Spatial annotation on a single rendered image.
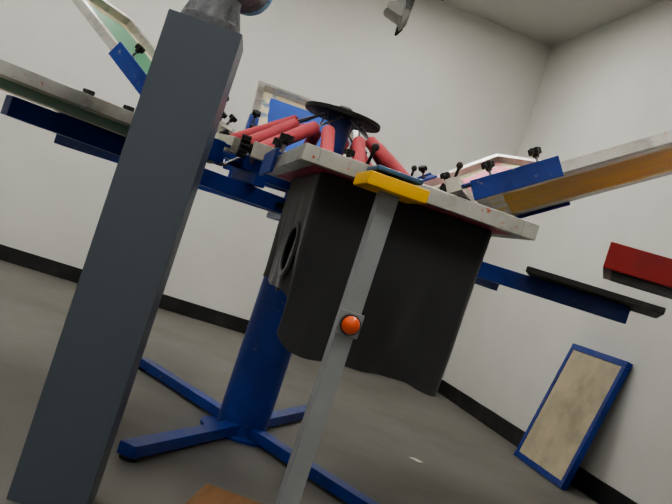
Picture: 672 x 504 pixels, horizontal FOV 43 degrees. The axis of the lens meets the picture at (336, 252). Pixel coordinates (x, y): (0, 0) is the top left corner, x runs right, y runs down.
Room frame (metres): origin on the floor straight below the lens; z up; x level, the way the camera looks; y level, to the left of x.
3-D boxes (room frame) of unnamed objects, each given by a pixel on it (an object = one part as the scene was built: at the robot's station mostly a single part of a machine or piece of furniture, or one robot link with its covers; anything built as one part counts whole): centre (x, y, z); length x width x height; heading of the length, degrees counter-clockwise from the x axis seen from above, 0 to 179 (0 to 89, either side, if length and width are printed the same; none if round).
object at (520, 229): (2.30, -0.07, 0.97); 0.79 x 0.58 x 0.04; 11
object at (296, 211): (2.21, 0.10, 0.77); 0.46 x 0.09 x 0.36; 11
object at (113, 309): (2.06, 0.47, 0.60); 0.18 x 0.18 x 1.20; 6
